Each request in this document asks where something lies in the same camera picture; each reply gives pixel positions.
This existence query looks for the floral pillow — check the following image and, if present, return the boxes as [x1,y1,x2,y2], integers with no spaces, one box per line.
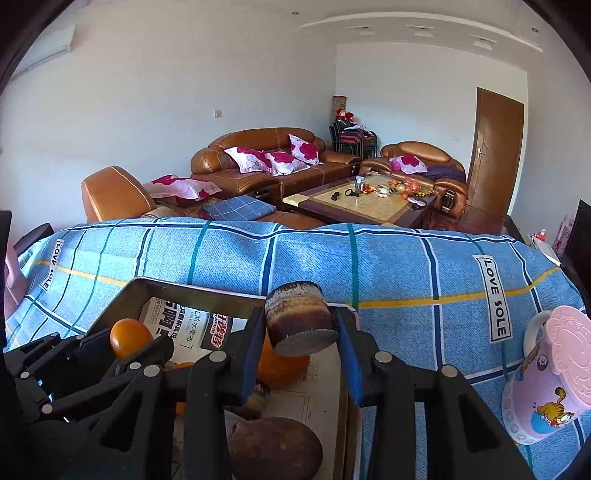
[288,134,324,165]
[264,150,311,176]
[389,154,428,175]
[224,147,273,174]
[143,174,221,201]

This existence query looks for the stacked dark chairs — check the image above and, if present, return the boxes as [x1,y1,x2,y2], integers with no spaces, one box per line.
[329,121,377,158]

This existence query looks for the newspaper sheet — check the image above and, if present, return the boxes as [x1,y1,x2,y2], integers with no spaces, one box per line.
[141,295,352,480]

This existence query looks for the small orange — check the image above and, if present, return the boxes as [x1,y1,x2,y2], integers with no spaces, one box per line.
[110,318,154,361]

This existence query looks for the purple passion fruit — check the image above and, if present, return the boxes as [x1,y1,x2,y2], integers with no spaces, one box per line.
[226,418,324,480]

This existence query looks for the brown leather armchair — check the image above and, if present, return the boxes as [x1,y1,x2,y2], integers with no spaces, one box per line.
[360,141,469,217]

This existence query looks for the blue plaid tablecloth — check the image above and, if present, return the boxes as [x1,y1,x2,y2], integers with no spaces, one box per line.
[0,217,578,480]

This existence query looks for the large orange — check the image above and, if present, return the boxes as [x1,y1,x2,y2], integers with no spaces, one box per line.
[256,332,310,386]

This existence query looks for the dark padded stool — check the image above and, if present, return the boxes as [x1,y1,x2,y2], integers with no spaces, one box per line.
[14,223,56,257]

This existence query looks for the pile of assorted small items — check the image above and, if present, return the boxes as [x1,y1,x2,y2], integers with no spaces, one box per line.
[365,178,437,206]

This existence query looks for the brown wooden door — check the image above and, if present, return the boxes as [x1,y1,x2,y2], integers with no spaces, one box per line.
[466,87,526,215]

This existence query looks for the brown leather three-seat sofa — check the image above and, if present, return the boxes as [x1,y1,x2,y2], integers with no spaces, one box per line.
[191,128,361,204]

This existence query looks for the wooden coffee table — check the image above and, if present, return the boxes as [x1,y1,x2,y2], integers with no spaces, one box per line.
[281,173,439,229]

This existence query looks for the pink cartoon cup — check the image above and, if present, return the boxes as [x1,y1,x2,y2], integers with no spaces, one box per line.
[501,305,591,446]

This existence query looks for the purple blanket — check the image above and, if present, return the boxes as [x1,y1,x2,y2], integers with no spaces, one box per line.
[427,164,467,183]

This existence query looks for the brown leather single sofa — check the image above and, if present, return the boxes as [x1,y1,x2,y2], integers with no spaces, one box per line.
[82,165,324,229]

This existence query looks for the white air conditioner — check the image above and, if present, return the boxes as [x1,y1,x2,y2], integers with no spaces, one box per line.
[18,24,77,72]

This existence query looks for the medium orange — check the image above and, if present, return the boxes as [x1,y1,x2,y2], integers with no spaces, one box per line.
[166,362,195,416]

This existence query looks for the folded blue plaid cloth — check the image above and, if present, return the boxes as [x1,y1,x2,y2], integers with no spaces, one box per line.
[203,195,278,221]

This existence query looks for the pink tin box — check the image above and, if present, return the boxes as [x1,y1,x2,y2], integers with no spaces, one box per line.
[83,276,363,480]

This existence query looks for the black television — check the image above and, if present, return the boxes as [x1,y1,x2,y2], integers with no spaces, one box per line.
[566,199,591,278]

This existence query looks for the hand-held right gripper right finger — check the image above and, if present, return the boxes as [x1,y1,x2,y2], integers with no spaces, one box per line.
[332,307,536,480]

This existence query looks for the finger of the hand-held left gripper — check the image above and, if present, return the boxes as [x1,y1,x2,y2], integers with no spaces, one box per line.
[18,336,175,423]
[4,329,112,393]

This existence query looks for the pink bag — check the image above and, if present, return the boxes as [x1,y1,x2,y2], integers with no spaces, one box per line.
[556,215,573,257]

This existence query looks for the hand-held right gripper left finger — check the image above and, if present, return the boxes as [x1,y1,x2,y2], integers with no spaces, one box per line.
[60,307,266,480]

